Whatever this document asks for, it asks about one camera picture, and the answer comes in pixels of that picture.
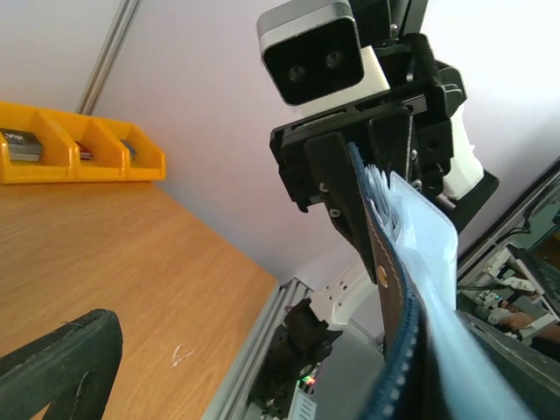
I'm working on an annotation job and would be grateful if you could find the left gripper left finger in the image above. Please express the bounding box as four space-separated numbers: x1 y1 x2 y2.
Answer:
1 309 123 419

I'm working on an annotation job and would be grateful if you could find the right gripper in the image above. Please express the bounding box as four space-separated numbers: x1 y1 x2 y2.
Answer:
269 32 467 285

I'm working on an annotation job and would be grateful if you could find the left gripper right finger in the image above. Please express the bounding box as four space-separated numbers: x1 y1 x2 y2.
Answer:
460 312 559 419

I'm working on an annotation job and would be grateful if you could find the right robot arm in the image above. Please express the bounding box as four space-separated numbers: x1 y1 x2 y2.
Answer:
256 1 498 391

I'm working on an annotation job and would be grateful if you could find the red card stack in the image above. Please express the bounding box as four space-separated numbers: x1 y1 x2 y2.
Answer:
75 141 93 161

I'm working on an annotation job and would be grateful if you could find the blue card stack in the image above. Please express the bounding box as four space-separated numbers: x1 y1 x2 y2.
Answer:
121 139 137 158

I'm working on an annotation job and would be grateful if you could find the black card stack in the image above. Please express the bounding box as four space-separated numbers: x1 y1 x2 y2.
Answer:
1 129 43 162

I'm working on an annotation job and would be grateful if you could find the yellow bin middle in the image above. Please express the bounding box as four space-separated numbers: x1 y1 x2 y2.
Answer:
46 110 130 182

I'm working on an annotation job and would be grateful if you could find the yellow bin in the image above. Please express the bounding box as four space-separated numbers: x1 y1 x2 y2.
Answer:
1 102 78 184
96 117 166 181
46 110 130 182

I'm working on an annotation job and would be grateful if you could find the yellow bin far right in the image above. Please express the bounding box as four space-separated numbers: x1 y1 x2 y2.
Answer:
96 117 166 181

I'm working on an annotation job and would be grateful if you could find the yellow bin far left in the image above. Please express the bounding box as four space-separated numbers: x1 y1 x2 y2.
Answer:
1 102 78 184

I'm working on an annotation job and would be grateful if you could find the right corner aluminium profile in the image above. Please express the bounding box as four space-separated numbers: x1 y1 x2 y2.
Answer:
75 0 143 116

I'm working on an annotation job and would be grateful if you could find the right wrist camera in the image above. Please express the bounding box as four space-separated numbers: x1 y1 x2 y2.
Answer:
256 1 391 117

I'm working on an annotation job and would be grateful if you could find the aluminium rail base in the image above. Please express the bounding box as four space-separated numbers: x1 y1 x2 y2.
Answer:
202 278 311 420

